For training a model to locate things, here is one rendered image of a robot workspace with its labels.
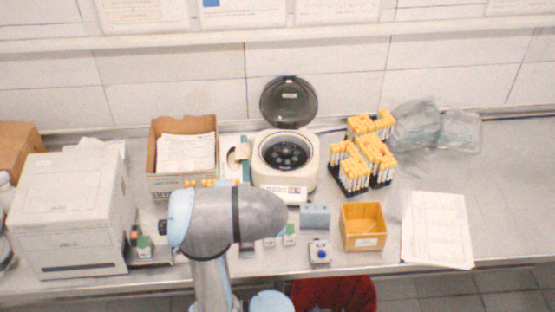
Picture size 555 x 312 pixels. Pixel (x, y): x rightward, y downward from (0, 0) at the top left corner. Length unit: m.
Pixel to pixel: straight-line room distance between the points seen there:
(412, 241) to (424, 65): 0.67
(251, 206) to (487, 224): 1.12
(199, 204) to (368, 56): 1.14
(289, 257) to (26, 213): 0.80
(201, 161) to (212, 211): 0.95
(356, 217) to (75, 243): 0.90
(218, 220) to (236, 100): 1.08
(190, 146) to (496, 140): 1.19
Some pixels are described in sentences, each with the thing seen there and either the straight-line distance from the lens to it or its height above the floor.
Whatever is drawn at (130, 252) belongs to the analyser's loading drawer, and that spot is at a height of 0.92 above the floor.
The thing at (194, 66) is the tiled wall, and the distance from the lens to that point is 1.97.
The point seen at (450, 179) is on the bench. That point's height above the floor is 0.87.
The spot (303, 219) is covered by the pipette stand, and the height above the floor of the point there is 0.94.
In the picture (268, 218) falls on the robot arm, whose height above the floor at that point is 1.52.
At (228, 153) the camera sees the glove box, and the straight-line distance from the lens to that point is 2.01.
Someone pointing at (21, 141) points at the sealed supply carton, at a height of 1.06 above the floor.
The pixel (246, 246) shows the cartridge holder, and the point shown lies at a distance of 1.76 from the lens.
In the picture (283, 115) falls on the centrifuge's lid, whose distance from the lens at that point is 2.04.
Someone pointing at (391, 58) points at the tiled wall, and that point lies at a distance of 2.05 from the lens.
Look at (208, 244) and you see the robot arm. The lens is 1.08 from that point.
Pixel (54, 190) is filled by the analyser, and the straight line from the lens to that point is 1.69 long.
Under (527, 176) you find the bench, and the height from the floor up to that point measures 0.87.
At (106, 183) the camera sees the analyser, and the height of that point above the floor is 1.17.
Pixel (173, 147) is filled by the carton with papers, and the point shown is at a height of 0.94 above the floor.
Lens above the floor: 2.37
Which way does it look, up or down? 47 degrees down
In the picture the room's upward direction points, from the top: straight up
